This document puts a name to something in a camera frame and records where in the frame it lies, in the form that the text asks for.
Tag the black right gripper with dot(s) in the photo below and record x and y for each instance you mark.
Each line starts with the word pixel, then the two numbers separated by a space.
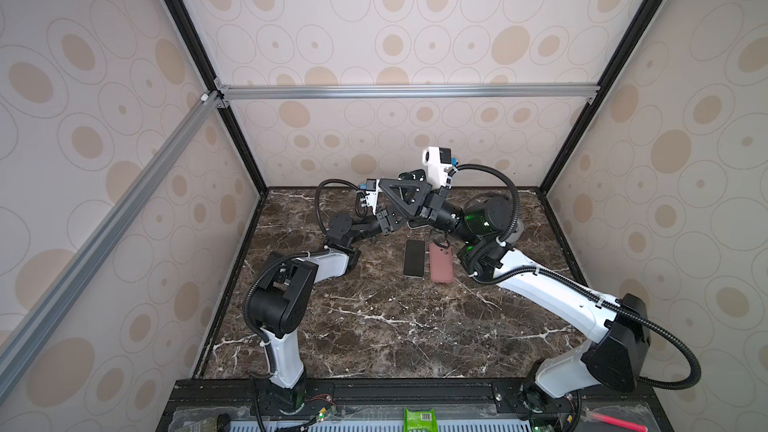
pixel 429 203

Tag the black smartphone without case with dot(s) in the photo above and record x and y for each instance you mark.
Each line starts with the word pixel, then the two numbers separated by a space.
pixel 414 259

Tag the phone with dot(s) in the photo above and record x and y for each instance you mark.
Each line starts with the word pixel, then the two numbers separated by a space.
pixel 441 264

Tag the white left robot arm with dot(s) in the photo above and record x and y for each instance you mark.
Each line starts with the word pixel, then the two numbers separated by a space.
pixel 276 303

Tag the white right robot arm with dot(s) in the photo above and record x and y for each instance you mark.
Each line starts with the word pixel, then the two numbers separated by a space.
pixel 617 336

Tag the pink pen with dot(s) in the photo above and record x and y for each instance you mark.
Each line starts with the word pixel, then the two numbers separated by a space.
pixel 616 422

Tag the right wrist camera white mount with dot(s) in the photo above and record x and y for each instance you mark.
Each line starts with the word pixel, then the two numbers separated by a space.
pixel 440 166

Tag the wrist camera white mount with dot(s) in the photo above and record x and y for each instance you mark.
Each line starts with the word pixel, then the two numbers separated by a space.
pixel 440 166
pixel 367 198

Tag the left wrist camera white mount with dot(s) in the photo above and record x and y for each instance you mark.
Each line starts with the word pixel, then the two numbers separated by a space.
pixel 367 198

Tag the back aluminium frame rail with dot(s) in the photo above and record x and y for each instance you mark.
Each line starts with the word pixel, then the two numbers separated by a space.
pixel 425 91

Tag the aluminium frame rail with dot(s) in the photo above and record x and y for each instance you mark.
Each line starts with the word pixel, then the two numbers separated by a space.
pixel 47 314
pixel 425 91

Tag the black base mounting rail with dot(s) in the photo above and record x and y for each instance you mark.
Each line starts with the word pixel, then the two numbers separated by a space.
pixel 378 405

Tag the left aluminium frame rail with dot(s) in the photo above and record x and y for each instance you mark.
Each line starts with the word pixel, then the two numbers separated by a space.
pixel 47 314

